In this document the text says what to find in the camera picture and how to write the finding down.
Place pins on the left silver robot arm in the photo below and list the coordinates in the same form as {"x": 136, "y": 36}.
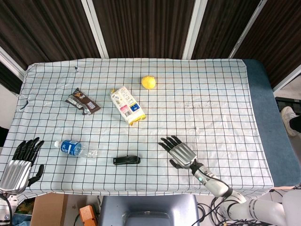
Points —
{"x": 4, "y": 207}

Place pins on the brown cardboard box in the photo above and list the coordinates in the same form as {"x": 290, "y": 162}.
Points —
{"x": 48, "y": 209}

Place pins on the white grid checked tablecloth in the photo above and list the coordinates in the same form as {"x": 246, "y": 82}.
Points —
{"x": 141, "y": 127}

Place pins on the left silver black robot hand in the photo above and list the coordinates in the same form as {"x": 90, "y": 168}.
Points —
{"x": 16, "y": 166}

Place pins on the blue label plastic water bottle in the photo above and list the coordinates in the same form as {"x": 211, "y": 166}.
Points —
{"x": 74, "y": 148}

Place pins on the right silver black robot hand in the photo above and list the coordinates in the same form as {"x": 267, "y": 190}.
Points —
{"x": 182, "y": 153}

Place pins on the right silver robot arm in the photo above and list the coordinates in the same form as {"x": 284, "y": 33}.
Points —
{"x": 225, "y": 190}

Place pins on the black stapler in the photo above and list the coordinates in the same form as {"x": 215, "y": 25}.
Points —
{"x": 127, "y": 159}

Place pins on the yellow lemon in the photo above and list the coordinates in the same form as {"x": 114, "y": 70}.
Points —
{"x": 148, "y": 82}

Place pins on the white yellow snack bag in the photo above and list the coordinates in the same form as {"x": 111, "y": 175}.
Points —
{"x": 127, "y": 105}

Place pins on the blue padded table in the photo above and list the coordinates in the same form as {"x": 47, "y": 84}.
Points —
{"x": 268, "y": 122}

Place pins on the brown chocolate snack wrapper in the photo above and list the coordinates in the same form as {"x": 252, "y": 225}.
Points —
{"x": 81, "y": 101}

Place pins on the white sneaker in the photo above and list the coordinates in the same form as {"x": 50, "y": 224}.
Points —
{"x": 289, "y": 121}

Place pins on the orange plastic device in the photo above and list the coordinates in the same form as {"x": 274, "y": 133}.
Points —
{"x": 87, "y": 214}

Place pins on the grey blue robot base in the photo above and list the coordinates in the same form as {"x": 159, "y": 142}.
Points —
{"x": 148, "y": 210}

